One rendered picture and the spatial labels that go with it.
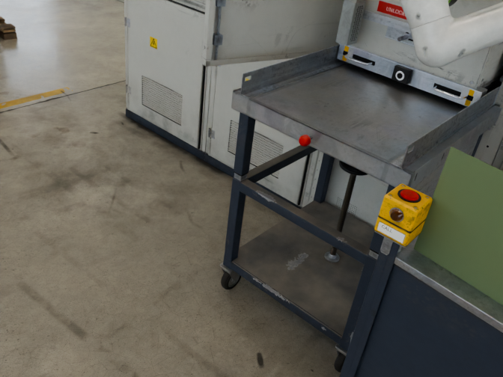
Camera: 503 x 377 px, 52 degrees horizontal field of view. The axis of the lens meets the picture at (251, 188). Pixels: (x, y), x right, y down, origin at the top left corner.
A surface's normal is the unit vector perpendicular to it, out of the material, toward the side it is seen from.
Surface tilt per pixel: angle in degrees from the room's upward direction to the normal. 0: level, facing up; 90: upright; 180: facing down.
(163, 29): 90
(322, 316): 0
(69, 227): 0
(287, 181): 90
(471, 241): 90
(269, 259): 0
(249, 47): 90
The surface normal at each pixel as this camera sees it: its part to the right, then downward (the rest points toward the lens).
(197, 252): 0.11, -0.83
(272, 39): 0.51, 0.52
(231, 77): -0.65, 0.35
